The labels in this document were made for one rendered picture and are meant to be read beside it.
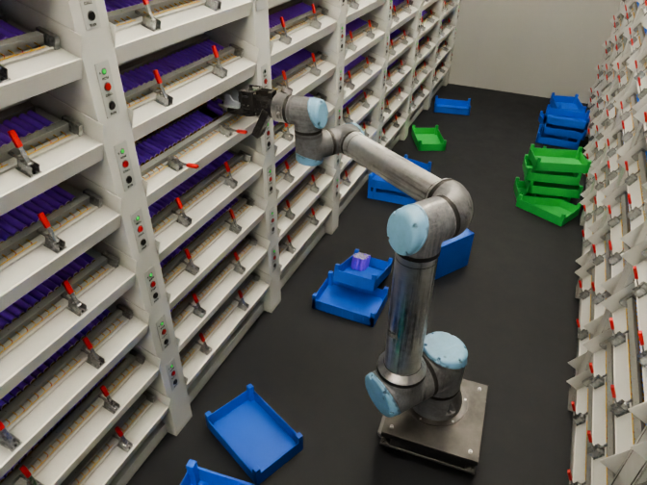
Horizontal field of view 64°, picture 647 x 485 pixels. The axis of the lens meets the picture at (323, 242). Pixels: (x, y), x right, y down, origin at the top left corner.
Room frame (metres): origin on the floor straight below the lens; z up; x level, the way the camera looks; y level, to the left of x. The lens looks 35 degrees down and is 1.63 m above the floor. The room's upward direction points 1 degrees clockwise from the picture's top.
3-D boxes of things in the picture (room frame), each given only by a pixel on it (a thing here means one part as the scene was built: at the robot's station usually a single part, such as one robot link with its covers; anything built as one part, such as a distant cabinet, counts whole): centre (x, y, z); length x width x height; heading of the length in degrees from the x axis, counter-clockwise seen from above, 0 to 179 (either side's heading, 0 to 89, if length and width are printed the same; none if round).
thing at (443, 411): (1.17, -0.40, 0.19); 0.19 x 0.19 x 0.10
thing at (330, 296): (1.81, -0.13, 0.04); 0.30 x 0.20 x 0.08; 67
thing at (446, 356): (1.17, -0.39, 0.32); 0.17 x 0.15 x 0.18; 121
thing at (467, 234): (2.07, -0.60, 0.10); 0.30 x 0.08 x 0.20; 124
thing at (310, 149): (1.57, 0.04, 0.91); 0.12 x 0.09 x 0.12; 121
